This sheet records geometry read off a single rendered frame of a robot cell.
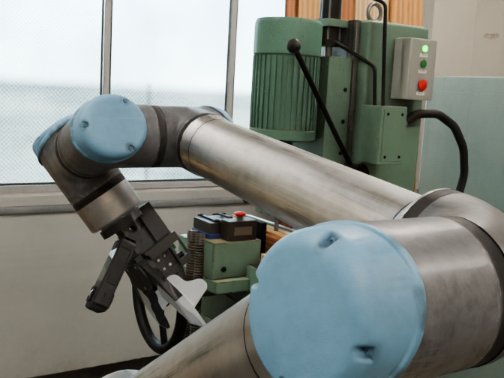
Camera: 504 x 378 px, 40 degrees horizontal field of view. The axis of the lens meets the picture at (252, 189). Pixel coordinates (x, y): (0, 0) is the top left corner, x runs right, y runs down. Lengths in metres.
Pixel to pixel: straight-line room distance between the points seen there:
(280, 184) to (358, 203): 0.12
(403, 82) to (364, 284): 1.48
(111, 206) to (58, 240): 1.92
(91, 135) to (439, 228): 0.54
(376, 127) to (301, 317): 1.36
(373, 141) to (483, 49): 2.53
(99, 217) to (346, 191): 0.47
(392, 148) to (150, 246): 0.91
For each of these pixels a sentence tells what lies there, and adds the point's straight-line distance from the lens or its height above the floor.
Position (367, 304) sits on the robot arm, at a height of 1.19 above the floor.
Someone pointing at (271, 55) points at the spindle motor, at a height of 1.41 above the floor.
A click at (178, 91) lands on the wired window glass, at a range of 3.17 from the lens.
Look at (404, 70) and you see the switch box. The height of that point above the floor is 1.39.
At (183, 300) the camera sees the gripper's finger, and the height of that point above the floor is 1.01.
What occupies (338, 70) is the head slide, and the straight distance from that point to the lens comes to 1.85.
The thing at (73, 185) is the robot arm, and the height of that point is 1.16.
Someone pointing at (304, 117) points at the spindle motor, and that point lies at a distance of 1.77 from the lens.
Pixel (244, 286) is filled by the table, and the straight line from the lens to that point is 1.68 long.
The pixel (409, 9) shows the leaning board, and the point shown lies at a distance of 3.77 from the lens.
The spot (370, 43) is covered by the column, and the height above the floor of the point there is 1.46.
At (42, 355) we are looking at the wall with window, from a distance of 3.08.
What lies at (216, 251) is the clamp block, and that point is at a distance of 1.64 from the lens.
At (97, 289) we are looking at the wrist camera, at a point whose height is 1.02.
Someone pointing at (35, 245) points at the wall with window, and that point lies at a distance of 2.93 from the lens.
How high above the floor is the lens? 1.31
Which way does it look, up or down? 8 degrees down
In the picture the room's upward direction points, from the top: 3 degrees clockwise
